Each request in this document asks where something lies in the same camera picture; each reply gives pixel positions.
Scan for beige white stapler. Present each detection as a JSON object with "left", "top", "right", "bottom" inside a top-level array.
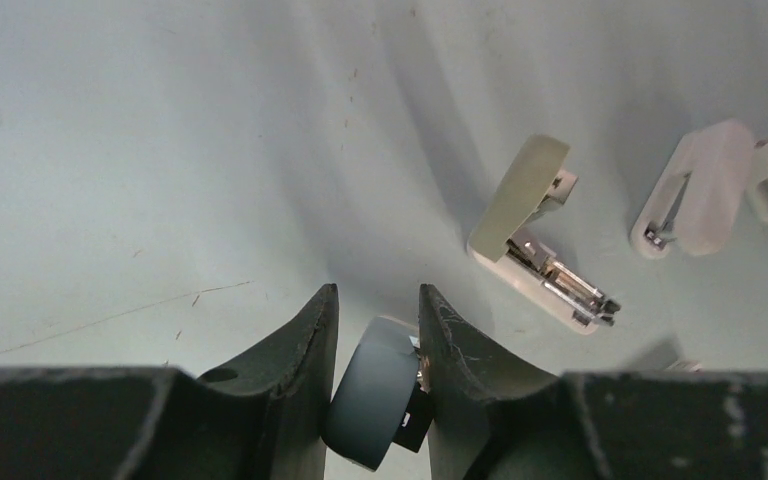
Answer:
[{"left": 466, "top": 134, "right": 621, "bottom": 335}]

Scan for open staple box tray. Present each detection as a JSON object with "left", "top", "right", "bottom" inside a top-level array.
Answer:
[{"left": 663, "top": 359, "right": 702, "bottom": 372}]

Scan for pink stapler large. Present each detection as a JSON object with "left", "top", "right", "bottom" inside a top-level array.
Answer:
[{"left": 629, "top": 119, "right": 755, "bottom": 260}]

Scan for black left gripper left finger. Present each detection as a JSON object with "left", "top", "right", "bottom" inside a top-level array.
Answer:
[{"left": 0, "top": 284, "right": 339, "bottom": 479}]

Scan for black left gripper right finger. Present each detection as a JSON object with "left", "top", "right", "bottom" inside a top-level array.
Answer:
[{"left": 418, "top": 284, "right": 768, "bottom": 479}]

